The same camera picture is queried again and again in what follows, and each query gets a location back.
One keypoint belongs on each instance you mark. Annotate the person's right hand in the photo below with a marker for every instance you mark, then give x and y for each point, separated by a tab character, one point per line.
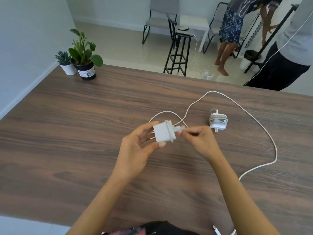
203	141

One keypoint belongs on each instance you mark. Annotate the person's left hand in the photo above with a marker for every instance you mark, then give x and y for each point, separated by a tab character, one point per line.
132	156

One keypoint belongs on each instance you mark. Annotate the white charger adapter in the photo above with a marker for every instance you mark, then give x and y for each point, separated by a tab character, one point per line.
217	126
161	132

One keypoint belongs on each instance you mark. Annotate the person's left forearm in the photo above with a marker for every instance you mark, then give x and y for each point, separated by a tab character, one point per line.
97	208

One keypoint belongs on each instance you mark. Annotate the person's right forearm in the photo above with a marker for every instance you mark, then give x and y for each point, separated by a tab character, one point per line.
242	200

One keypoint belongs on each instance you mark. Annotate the white power strip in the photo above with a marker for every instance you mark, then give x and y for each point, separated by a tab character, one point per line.
209	76

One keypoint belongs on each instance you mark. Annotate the green plant in black pot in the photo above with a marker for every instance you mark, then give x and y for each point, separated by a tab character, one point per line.
86	73

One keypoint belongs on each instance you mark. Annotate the succulent in white pot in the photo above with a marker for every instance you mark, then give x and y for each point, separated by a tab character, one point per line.
68	69

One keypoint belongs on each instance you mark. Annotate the black bar stool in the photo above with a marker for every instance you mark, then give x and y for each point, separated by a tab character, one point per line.
184	35

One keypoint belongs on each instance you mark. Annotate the grey folding chair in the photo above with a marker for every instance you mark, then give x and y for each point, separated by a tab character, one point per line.
215	29
163	6

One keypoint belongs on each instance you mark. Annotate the dark flat device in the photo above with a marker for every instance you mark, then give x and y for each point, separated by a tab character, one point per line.
183	28

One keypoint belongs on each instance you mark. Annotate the white tower appliance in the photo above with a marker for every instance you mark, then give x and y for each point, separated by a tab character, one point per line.
254	34

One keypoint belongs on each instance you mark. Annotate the white side table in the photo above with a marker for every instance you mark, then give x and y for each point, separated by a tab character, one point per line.
195	21

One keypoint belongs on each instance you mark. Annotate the black metal desk frame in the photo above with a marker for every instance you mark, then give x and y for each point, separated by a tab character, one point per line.
276	32

